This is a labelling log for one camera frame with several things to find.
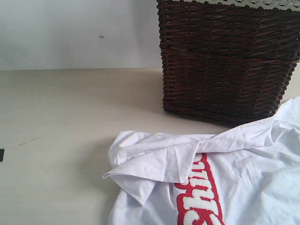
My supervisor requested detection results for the white shirt with red lettering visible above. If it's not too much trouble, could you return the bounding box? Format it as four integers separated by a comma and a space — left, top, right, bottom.
105, 97, 300, 225

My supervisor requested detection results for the brown wicker laundry basket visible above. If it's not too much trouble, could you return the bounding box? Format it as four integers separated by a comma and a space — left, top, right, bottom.
157, 0, 300, 126

